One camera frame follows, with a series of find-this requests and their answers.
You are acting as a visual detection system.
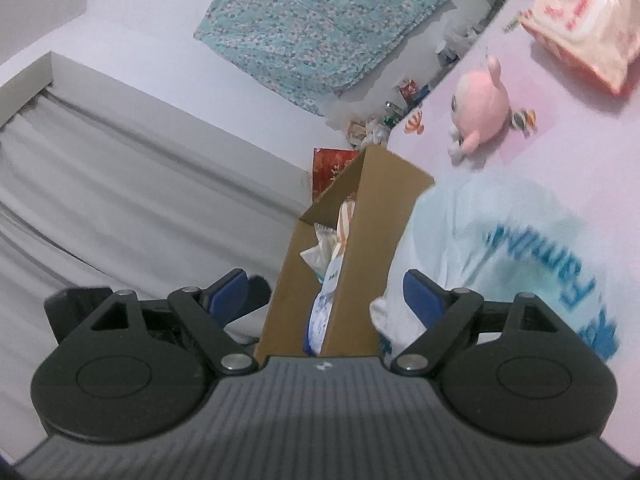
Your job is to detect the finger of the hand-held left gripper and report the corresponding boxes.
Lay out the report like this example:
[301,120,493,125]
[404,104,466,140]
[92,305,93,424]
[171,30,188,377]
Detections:
[222,275,274,335]

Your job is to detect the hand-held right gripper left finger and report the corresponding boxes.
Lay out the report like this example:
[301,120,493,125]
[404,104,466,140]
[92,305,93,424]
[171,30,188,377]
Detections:
[90,269,256,375]

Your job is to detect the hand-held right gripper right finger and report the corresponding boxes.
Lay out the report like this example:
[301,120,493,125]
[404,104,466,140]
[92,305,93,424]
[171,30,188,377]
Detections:
[390,269,563,376]

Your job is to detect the blue wet wipes packet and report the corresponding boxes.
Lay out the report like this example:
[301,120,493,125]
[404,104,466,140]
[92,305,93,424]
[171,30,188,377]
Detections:
[302,256,346,359]

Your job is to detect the orange striped towel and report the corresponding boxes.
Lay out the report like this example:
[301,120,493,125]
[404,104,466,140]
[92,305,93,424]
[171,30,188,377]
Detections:
[336,200,359,262]

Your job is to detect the cardboard box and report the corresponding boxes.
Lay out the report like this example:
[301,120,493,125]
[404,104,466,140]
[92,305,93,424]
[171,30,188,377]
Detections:
[254,145,436,362]

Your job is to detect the white plastic bag blue print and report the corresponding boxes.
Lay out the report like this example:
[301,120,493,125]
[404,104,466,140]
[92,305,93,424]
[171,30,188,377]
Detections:
[370,177,622,367]

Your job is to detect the red snack bag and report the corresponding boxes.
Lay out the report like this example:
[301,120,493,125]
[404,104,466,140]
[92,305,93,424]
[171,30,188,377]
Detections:
[312,147,362,204]

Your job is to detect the crumpled white plastic bags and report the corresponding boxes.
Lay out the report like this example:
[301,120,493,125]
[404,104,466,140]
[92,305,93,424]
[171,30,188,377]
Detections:
[347,117,391,151]

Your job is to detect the pink plush toy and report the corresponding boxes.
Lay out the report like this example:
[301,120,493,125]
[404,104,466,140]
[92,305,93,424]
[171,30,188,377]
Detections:
[447,55,511,165]

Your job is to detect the small striped bee toy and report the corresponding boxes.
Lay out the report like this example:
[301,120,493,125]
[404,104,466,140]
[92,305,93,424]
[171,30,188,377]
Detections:
[509,107,539,137]

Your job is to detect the pink bed sheet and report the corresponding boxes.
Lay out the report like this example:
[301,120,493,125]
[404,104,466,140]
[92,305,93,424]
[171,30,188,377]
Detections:
[377,0,640,461]

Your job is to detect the teal floral cloth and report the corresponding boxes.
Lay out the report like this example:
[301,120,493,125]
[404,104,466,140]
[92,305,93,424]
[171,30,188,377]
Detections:
[192,0,454,117]

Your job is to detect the pink white snack packet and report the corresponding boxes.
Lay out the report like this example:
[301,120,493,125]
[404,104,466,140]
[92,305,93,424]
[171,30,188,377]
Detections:
[520,0,640,97]

